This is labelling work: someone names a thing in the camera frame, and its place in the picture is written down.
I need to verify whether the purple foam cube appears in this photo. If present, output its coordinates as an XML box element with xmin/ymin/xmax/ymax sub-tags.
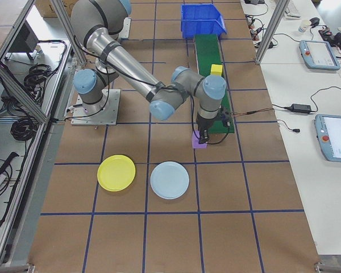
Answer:
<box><xmin>191</xmin><ymin>130</ymin><xmax>209</xmax><ymax>150</ymax></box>

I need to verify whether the yellow foam cube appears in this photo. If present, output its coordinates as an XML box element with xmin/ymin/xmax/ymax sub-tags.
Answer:
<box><xmin>210</xmin><ymin>64</ymin><xmax>224</xmax><ymax>78</ymax></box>

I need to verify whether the light blue plastic plate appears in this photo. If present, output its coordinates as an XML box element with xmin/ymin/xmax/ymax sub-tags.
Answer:
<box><xmin>149</xmin><ymin>161</ymin><xmax>190</xmax><ymax>200</ymax></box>

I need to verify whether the yellow plastic plate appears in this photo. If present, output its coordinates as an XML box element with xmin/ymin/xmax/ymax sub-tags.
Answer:
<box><xmin>97</xmin><ymin>154</ymin><xmax>137</xmax><ymax>192</ymax></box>

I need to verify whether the green conveyor belt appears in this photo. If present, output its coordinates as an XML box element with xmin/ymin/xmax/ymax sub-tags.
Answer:
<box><xmin>193</xmin><ymin>33</ymin><xmax>236</xmax><ymax>136</ymax></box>

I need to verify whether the blue plastic storage bin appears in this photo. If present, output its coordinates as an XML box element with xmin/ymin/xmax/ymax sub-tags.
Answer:
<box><xmin>180</xmin><ymin>3</ymin><xmax>227</xmax><ymax>40</ymax></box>

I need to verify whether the grey blue teach pendant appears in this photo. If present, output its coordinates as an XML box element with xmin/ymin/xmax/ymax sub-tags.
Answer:
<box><xmin>314</xmin><ymin>114</ymin><xmax>341</xmax><ymax>164</ymax></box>
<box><xmin>298</xmin><ymin>39</ymin><xmax>341</xmax><ymax>72</ymax></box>

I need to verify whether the white paper cup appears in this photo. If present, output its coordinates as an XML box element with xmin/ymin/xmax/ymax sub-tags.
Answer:
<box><xmin>298</xmin><ymin>19</ymin><xmax>311</xmax><ymax>34</ymax></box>

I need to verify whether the white keyboard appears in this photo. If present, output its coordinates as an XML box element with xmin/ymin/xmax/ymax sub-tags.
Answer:
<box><xmin>285</xmin><ymin>0</ymin><xmax>301</xmax><ymax>18</ymax></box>

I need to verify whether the aluminium corner bar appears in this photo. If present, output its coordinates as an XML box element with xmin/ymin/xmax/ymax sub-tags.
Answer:
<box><xmin>4</xmin><ymin>263</ymin><xmax>35</xmax><ymax>273</ymax></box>
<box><xmin>314</xmin><ymin>260</ymin><xmax>341</xmax><ymax>273</ymax></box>

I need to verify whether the brown cardboard box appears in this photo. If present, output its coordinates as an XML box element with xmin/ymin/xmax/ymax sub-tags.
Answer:
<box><xmin>35</xmin><ymin>0</ymin><xmax>74</xmax><ymax>18</ymax></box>

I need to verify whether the black monitor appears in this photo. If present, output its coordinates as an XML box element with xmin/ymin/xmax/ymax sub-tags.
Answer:
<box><xmin>7</xmin><ymin>20</ymin><xmax>40</xmax><ymax>61</ymax></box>

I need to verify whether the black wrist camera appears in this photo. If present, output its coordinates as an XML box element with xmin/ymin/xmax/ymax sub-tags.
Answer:
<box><xmin>218</xmin><ymin>106</ymin><xmax>234</xmax><ymax>128</ymax></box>

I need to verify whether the red black conveyor wire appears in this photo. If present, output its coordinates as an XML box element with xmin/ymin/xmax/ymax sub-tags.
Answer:
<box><xmin>232</xmin><ymin>107</ymin><xmax>275</xmax><ymax>117</ymax></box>

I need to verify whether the black cable with plug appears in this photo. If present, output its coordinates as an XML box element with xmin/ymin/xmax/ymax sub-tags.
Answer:
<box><xmin>277</xmin><ymin>120</ymin><xmax>301</xmax><ymax>134</ymax></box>

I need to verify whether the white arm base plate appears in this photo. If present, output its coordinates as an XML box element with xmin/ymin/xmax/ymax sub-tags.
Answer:
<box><xmin>70</xmin><ymin>88</ymin><xmax>122</xmax><ymax>126</ymax></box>
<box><xmin>119</xmin><ymin>17</ymin><xmax>132</xmax><ymax>40</ymax></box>

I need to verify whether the aluminium profile post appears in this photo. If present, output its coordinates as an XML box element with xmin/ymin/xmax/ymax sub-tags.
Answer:
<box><xmin>253</xmin><ymin>0</ymin><xmax>291</xmax><ymax>66</ymax></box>

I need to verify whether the black cable coil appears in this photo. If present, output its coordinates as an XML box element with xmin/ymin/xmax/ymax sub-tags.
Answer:
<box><xmin>23</xmin><ymin>64</ymin><xmax>54</xmax><ymax>92</ymax></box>
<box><xmin>10</xmin><ymin>115</ymin><xmax>37</xmax><ymax>142</ymax></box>

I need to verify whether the V-shaped metal bar frame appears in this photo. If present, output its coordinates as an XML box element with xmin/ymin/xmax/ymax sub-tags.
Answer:
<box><xmin>0</xmin><ymin>0</ymin><xmax>88</xmax><ymax>267</ymax></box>

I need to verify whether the black handle tool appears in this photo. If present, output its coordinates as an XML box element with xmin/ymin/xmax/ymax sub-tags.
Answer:
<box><xmin>0</xmin><ymin>152</ymin><xmax>20</xmax><ymax>176</ymax></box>

